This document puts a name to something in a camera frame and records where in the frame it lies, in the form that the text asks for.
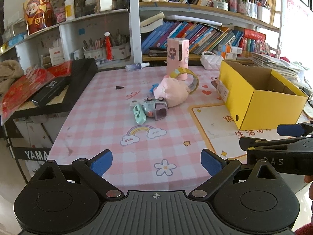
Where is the white quilted mini bag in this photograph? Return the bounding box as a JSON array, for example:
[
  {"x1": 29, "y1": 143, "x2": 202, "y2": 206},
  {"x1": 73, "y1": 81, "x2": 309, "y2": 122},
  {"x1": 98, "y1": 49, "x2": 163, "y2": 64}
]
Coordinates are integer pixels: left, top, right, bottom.
[{"x1": 200, "y1": 51, "x2": 224, "y2": 70}]

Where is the yellow cardboard box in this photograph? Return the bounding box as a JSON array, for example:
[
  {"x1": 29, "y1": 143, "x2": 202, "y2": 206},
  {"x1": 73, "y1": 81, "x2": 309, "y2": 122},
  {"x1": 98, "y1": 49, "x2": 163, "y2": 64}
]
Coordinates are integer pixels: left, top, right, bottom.
[{"x1": 217, "y1": 61, "x2": 308, "y2": 130}]

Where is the white pen holder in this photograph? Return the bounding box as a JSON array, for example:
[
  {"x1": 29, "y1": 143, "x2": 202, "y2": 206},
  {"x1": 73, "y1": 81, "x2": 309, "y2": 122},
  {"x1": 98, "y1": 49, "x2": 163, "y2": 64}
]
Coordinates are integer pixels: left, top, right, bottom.
[{"x1": 83, "y1": 42, "x2": 132, "y2": 61}]

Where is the black keyboard piano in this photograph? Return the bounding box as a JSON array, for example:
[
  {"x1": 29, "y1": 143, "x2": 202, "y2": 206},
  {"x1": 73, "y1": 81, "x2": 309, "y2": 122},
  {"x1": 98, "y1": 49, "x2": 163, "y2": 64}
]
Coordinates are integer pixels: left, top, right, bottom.
[{"x1": 11, "y1": 58, "x2": 98, "y2": 119}]

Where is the grey toy car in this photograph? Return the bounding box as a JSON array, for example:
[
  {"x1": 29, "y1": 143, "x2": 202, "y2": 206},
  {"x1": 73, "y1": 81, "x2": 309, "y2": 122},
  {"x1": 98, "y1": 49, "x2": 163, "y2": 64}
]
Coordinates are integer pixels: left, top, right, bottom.
[{"x1": 143, "y1": 97, "x2": 169, "y2": 120}]

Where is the stack of papers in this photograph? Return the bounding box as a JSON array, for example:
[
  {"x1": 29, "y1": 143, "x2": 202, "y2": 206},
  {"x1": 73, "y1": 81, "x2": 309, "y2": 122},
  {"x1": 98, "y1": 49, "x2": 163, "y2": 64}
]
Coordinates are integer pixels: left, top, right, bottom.
[{"x1": 249, "y1": 52, "x2": 312, "y2": 91}]

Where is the blue bag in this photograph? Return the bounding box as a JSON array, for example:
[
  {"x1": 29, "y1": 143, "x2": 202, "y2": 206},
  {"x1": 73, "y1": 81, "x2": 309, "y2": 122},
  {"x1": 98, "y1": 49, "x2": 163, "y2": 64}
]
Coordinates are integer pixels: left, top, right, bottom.
[{"x1": 150, "y1": 83, "x2": 159, "y2": 93}]

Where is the white yellow bottle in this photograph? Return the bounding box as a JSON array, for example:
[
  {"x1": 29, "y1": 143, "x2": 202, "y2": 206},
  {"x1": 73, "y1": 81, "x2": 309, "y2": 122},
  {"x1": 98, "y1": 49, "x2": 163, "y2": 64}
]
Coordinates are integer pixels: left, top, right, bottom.
[{"x1": 64, "y1": 0, "x2": 75, "y2": 21}]

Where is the pink cylindrical humidifier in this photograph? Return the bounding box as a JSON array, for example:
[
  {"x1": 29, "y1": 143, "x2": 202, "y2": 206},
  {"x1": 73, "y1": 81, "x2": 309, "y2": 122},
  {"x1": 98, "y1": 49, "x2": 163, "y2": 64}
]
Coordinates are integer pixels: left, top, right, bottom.
[{"x1": 167, "y1": 38, "x2": 189, "y2": 75}]

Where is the black long box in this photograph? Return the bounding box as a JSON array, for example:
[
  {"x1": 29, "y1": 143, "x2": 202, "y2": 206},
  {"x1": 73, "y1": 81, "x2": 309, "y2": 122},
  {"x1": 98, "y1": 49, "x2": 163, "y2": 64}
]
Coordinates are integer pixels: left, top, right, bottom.
[{"x1": 31, "y1": 76, "x2": 68, "y2": 108}]

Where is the blue spray bottle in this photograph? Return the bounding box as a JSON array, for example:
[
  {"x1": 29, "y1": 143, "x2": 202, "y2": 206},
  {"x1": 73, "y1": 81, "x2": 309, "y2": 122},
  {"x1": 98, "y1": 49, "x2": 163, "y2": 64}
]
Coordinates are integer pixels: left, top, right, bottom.
[{"x1": 125, "y1": 63, "x2": 150, "y2": 72}]

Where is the small white red box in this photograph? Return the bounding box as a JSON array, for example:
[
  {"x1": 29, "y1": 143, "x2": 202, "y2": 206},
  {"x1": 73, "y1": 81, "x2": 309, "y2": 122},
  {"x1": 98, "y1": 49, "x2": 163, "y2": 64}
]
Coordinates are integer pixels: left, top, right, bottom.
[{"x1": 130, "y1": 100, "x2": 144, "y2": 110}]

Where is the pink checkered tablecloth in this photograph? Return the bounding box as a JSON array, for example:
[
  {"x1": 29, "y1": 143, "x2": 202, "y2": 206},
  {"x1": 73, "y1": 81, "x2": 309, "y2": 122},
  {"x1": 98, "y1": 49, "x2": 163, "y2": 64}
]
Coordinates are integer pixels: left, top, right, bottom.
[{"x1": 46, "y1": 65, "x2": 313, "y2": 194}]

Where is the fortune god decoration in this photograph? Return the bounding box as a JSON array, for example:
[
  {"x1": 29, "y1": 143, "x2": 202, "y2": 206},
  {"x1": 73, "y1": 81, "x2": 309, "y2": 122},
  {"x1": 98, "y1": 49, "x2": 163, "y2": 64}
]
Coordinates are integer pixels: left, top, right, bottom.
[{"x1": 23, "y1": 0, "x2": 55, "y2": 35}]

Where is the pink plush toy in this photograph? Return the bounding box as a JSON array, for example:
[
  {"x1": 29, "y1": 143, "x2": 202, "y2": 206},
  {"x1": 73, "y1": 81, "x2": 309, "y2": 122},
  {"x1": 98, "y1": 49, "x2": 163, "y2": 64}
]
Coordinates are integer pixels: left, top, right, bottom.
[{"x1": 153, "y1": 75, "x2": 189, "y2": 108}]

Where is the red tassel ornament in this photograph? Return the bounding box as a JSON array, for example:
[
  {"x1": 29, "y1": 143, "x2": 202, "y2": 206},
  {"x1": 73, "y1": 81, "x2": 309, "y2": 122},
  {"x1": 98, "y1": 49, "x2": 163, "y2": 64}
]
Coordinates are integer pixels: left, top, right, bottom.
[{"x1": 104, "y1": 31, "x2": 113, "y2": 61}]

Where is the yellow tape roll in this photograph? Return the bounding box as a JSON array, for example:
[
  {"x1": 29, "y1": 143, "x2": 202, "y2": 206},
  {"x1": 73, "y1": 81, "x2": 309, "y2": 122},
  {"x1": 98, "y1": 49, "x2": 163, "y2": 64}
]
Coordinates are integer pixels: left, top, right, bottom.
[{"x1": 169, "y1": 67, "x2": 200, "y2": 94}]

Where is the beige plush cloth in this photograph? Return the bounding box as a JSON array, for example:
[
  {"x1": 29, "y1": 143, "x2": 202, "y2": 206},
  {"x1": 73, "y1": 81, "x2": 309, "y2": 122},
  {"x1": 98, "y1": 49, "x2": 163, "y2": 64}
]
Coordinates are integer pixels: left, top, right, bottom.
[{"x1": 0, "y1": 60, "x2": 24, "y2": 97}]

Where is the red gift bag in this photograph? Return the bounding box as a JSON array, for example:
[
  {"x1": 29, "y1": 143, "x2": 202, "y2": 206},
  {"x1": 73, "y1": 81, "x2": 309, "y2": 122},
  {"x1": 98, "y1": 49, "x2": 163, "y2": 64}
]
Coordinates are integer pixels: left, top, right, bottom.
[{"x1": 1, "y1": 61, "x2": 72, "y2": 124}]

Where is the mint green small device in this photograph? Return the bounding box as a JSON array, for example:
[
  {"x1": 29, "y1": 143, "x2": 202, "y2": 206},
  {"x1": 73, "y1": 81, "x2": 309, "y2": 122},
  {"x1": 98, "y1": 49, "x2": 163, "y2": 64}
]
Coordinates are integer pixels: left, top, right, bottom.
[{"x1": 133, "y1": 103, "x2": 146, "y2": 125}]

